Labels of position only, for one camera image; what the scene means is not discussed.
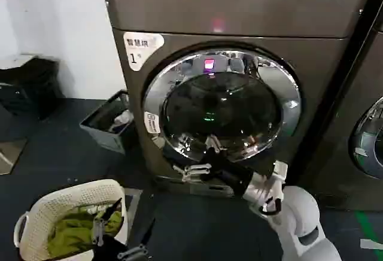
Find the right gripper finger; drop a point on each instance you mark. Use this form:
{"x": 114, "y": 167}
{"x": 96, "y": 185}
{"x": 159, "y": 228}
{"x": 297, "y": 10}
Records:
{"x": 215, "y": 145}
{"x": 194, "y": 172}

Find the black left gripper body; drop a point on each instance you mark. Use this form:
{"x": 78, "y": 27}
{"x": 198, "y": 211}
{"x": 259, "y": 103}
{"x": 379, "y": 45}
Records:
{"x": 110, "y": 252}

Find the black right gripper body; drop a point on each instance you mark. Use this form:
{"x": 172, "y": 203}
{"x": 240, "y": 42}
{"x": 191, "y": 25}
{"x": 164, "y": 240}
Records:
{"x": 230, "y": 174}

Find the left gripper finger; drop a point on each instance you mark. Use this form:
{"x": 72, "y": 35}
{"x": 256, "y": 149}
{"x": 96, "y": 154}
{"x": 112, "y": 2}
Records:
{"x": 98, "y": 228}
{"x": 131, "y": 252}

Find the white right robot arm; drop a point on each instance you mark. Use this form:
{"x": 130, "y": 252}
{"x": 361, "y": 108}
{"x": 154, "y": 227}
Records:
{"x": 296, "y": 207}

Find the green garment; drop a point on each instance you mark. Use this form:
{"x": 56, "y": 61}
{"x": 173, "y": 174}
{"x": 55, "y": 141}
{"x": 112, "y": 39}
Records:
{"x": 68, "y": 231}

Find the round glass dryer door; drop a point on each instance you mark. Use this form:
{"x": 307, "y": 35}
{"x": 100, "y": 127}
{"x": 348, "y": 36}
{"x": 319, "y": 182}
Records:
{"x": 224, "y": 108}
{"x": 368, "y": 141}

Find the white perforated laundry basket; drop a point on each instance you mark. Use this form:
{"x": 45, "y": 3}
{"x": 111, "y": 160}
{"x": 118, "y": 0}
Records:
{"x": 74, "y": 192}

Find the small white door label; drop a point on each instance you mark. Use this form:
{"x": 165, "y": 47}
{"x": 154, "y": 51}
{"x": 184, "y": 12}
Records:
{"x": 151, "y": 123}

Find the grey plastic crate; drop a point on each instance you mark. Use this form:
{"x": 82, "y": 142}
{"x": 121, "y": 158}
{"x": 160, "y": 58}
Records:
{"x": 98, "y": 141}

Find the white and blue clothes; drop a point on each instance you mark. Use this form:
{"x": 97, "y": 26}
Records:
{"x": 124, "y": 117}

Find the flat grey floor board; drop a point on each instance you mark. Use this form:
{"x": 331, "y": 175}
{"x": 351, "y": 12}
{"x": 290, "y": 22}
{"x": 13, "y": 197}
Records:
{"x": 10, "y": 156}

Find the large white number label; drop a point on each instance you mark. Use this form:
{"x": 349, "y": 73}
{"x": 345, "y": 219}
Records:
{"x": 140, "y": 57}

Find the grey front-load dryer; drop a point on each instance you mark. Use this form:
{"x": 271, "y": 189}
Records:
{"x": 344, "y": 93}
{"x": 239, "y": 12}

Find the green floor tape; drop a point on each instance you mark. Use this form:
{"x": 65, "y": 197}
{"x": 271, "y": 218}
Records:
{"x": 369, "y": 228}

